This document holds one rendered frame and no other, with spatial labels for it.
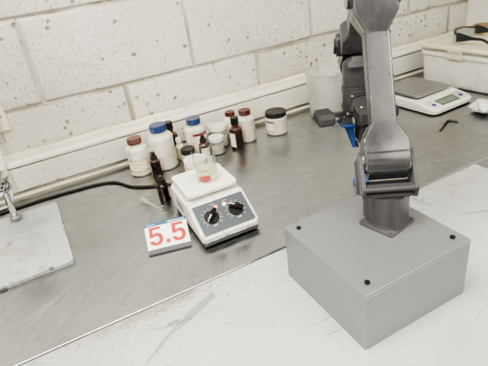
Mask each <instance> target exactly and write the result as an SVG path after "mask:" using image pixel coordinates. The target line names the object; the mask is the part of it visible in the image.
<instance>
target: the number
mask: <svg viewBox="0 0 488 366"><path fill-rule="evenodd" d="M145 229H146V233H147V240H148V244H149V248H152V247H155V246H159V245H165V244H168V243H173V242H176V241H180V240H186V239H189V237H188V233H187V227H186V224H185V220H184V219H182V220H179V221H173V222H170V223H167V224H161V225H158V226H154V227H148V228H145Z"/></svg>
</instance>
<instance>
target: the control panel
mask: <svg viewBox="0 0 488 366"><path fill-rule="evenodd" d="M223 202H225V203H226V205H222V203H223ZM229 202H239V203H241V204H243V205H244V207H243V212H242V213H241V214H239V215H233V214H231V213H230V212H229V210H228V205H229ZM215 205H217V208H216V212H217V213H218V214H219V220H218V221H217V223H215V224H209V223H207V222H206V221H205V219H204V214H205V212H206V211H210V210H211V209H212V208H213V207H214V206H215ZM192 211H193V213H194V215H195V217H196V219H197V220H198V223H199V225H200V228H201V229H202V231H203V234H204V235H205V236H209V235H212V234H214V233H217V232H220V231H222V230H224V229H228V228H230V227H233V226H235V225H238V224H241V223H243V222H245V221H249V220H251V219H254V218H255V215H254V214H253V212H252V210H251V208H250V206H249V205H248V203H247V201H246V199H245V198H244V196H243V194H242V192H241V191H240V192H236V193H234V194H231V195H228V196H225V197H223V198H219V199H217V200H213V201H211V202H209V203H205V204H203V205H200V206H197V207H194V208H192Z"/></svg>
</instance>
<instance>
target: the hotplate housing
mask: <svg viewBox="0 0 488 366"><path fill-rule="evenodd" d="M170 187H171V192H172V195H173V199H174V205H175V206H176V207H177V209H178V210H179V212H180V213H181V215H183V216H185V218H186V221H187V223H188V224H189V225H190V226H191V228H192V230H193V231H194V232H195V234H196V235H197V236H198V238H199V239H200V241H201V242H202V243H203V244H204V246H205V247H206V248H207V247H208V246H211V245H214V244H217V243H220V242H221V241H224V240H227V239H230V238H231V237H234V236H237V235H240V234H243V233H244V232H247V231H250V230H252V229H255V228H257V227H259V226H258V223H259V218H258V216H257V215H256V212H255V211H254V209H253V207H252V205H251V204H250V202H249V200H248V199H247V197H246V195H245V193H244V192H243V189H242V188H241V187H239V186H238V185H237V184H234V185H232V186H230V187H226V188H224V189H221V190H217V191H215V192H212V193H209V194H207V195H203V196H200V197H198V198H194V199H192V200H188V199H186V197H185V196H184V195H183V194H182V193H181V191H180V190H179V189H178V188H177V186H176V185H175V184H174V183H172V184H171V186H170ZM240 191H241V192H242V194H243V196H244V198H245V199H246V201H247V203H248V205H249V206H250V208H251V210H252V212H253V214H254V215H255V218H254V219H251V220H249V221H245V222H243V223H241V224H238V225H235V226H233V227H230V228H228V229H224V230H222V231H220V232H217V233H214V234H212V235H209V236H205V235H204V234H203V231H202V229H201V228H200V225H199V223H198V220H197V219H196V217H195V215H194V213H193V211H192V208H194V207H197V206H200V205H203V204H205V203H209V202H211V201H213V200H217V199H219V198H223V197H225V196H228V195H231V194H234V193H236V192H240Z"/></svg>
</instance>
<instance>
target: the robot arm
mask: <svg viewBox="0 0 488 366"><path fill-rule="evenodd" d="M400 2H401V0H343V5H344V7H345V9H347V10H348V14H347V19H346V20H345V21H343V22H342V23H341V24H340V28H339V33H337V34H336V35H335V38H334V41H333V54H335V55H336V56H337V57H338V66H339V68H340V70H341V73H342V87H341V91H342V99H343V103H341V107H342V108H343V111H338V112H332V111H331V110H329V108H325V109H320V110H315V112H314V114H313V116H314V120H315V122H316V123H317V125H318V126H319V127H320V128H323V127H329V126H334V125H335V123H336V121H337V122H338V123H339V124H340V125H341V127H342V128H345V130H346V133H347V134H348V137H349V140H350V142H351V145H352V147H353V148H355V146H356V147H359V145H358V144H357V143H356V142H355V137H356V138H357V140H358V141H359V142H360V152H358V153H357V157H356V160H355V161H354V173H355V182H356V194H357V195H360V196H362V199H363V215H364V216H365V217H364V218H363V219H361V220H359V224H360V225H362V226H364V227H367V228H368V229H371V230H373V231H375V232H378V233H380V234H382V235H385V236H387V237H390V238H393V237H395V236H396V235H398V234H399V233H400V232H401V231H402V230H403V229H405V228H406V227H408V226H409V225H410V224H412V223H413V222H414V218H413V217H411V216H409V209H410V196H418V193H419V189H420V186H419V181H418V172H417V167H416V162H415V153H414V150H413V149H412V148H410V138H409V136H408V135H407V134H406V132H405V131H404V129H403V128H402V127H401V126H400V125H399V123H398V122H397V116H398V115H399V108H398V106H397V105H396V101H395V91H394V73H393V63H392V53H391V35H390V32H391V30H390V26H391V24H392V22H393V20H394V18H395V16H396V14H397V11H398V9H399V3H400ZM362 54H363V56H362ZM352 118H354V119H355V124H354V123H353V122H352ZM354 128H355V133H354ZM366 129H367V130H366ZM365 130H366V131H365ZM364 133H365V134H364ZM363 134H364V136H363ZM362 136H363V137H362ZM365 176H366V179H367V180H377V179H395V178H406V177H407V179H395V180H385V181H375V182H365Z"/></svg>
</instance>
